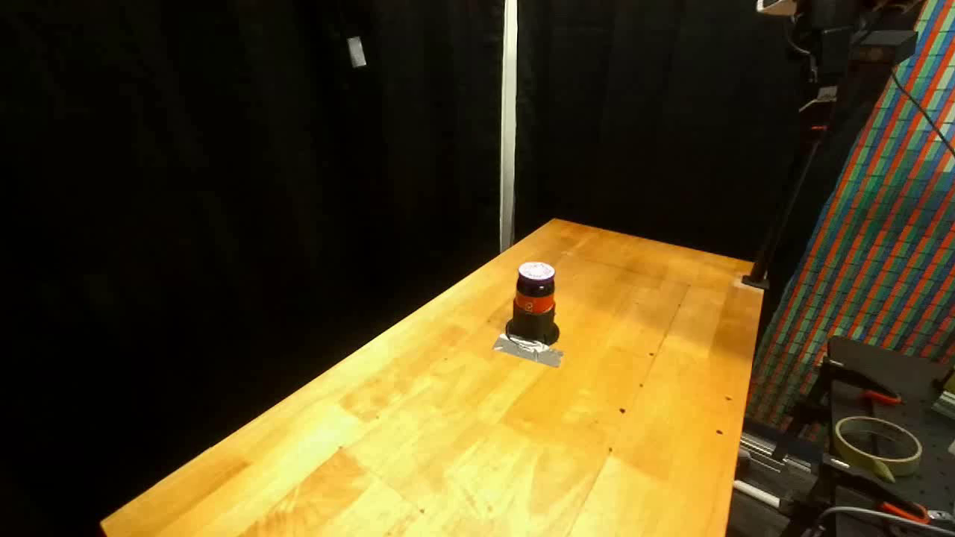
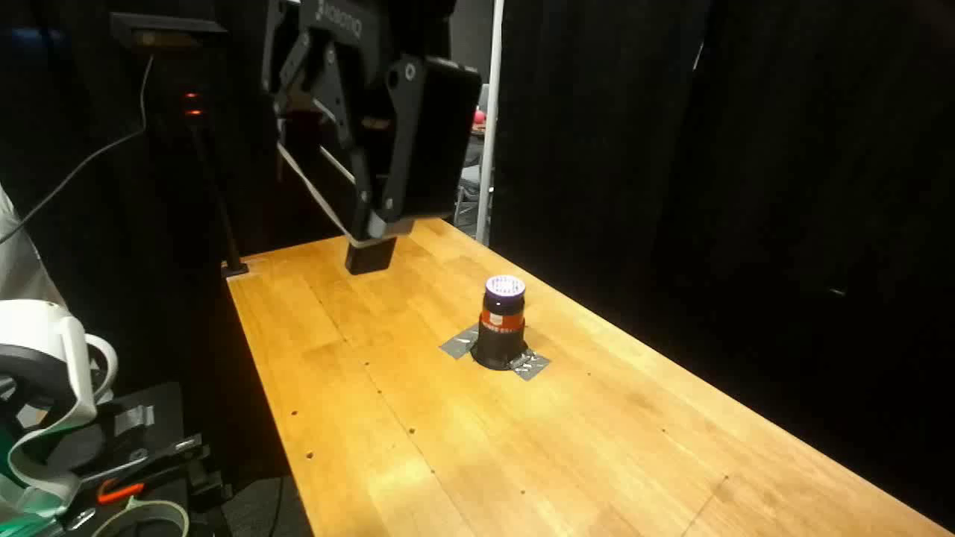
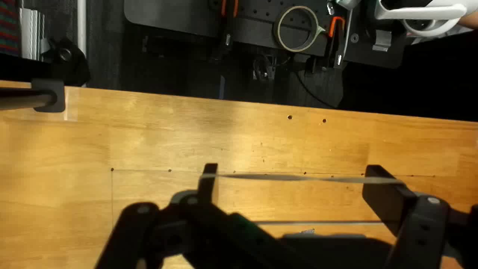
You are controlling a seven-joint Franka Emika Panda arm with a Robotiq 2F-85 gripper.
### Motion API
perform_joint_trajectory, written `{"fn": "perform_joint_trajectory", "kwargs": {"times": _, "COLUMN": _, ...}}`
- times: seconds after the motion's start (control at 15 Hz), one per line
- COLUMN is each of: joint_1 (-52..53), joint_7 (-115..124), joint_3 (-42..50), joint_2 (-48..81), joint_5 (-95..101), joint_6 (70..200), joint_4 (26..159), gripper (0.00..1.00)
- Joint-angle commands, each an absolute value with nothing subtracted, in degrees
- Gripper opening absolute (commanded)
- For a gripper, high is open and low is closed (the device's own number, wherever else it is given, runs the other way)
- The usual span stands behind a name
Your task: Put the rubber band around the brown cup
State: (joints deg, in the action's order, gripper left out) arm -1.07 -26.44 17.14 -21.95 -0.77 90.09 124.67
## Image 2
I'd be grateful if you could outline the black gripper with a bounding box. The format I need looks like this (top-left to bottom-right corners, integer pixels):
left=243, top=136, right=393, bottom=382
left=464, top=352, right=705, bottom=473
left=263, top=0, right=482, bottom=279

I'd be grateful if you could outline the brown cup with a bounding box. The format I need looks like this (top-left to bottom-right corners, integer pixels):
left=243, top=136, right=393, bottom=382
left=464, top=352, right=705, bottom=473
left=467, top=276, right=531, bottom=373

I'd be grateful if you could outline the white vertical pole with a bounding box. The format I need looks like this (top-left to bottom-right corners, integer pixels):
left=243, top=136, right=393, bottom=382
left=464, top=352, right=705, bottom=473
left=475, top=0, right=506, bottom=247

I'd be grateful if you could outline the grey tape piece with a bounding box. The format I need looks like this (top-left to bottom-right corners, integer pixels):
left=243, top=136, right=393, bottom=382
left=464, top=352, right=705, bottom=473
left=439, top=322, right=482, bottom=361
left=506, top=350, right=551, bottom=382

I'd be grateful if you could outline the black equipment case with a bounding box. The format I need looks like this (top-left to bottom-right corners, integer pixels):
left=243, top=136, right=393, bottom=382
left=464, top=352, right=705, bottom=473
left=38, top=382, right=235, bottom=537

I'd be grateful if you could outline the white machine housing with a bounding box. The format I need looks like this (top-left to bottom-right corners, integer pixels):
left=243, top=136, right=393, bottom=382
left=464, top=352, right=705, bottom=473
left=0, top=186, right=123, bottom=502

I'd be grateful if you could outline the black camera tripod stand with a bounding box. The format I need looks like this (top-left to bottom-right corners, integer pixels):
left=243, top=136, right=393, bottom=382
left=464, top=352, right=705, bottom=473
left=108, top=9, right=249, bottom=279

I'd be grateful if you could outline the orange band ring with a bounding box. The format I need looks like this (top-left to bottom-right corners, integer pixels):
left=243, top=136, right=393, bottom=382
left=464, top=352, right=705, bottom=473
left=476, top=310, right=528, bottom=337

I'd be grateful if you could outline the thin white cable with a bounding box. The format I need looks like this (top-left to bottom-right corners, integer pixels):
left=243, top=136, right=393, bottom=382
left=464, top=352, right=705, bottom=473
left=0, top=55, right=157, bottom=247

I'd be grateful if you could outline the orange handled tool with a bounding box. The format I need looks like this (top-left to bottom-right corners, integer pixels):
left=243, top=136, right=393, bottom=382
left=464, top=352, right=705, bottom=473
left=94, top=479, right=148, bottom=507

